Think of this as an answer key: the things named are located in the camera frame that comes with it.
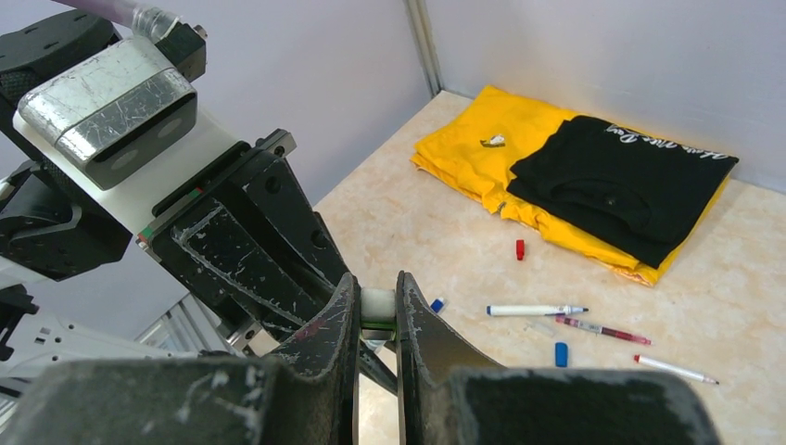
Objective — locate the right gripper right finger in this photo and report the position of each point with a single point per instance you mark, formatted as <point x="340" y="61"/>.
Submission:
<point x="434" y="363"/>

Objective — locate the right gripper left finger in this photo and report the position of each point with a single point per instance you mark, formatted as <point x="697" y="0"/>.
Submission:
<point x="314" y="397"/>

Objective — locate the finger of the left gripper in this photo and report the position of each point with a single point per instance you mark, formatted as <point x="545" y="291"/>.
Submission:
<point x="293" y="265"/>
<point x="200" y="241"/>

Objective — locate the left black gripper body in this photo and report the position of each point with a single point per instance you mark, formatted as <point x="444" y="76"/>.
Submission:
<point x="48" y="224"/>

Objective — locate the green black pen cap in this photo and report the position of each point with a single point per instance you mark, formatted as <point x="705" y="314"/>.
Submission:
<point x="378" y="314"/>

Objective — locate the large white blue marker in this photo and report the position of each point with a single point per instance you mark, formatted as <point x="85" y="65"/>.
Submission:
<point x="533" y="310"/>

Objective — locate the blue cylindrical cap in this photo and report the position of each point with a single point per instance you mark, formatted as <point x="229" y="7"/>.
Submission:
<point x="561" y="355"/>

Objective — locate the blue white pen cap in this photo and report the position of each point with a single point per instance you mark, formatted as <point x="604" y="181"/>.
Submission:
<point x="437" y="306"/>

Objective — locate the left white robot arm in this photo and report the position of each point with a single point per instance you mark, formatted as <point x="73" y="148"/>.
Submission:
<point x="33" y="339"/>

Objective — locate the clear pen cap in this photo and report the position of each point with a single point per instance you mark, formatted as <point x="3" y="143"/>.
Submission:
<point x="541" y="328"/>

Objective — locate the red pen cap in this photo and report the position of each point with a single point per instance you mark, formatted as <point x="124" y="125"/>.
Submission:
<point x="520" y="249"/>

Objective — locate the red gel pen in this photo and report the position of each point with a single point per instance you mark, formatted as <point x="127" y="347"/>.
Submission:
<point x="602" y="330"/>

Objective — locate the white red-tipped pen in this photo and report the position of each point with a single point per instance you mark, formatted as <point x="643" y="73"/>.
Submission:
<point x="674" y="369"/>

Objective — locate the yellow folded shirt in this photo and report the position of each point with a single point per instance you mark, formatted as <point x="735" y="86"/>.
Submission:
<point x="474" y="154"/>

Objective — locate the black folded shirt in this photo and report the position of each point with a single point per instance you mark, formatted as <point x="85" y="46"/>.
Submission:
<point x="635" y="192"/>

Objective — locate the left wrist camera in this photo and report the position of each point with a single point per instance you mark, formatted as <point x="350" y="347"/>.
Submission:
<point x="125" y="126"/>

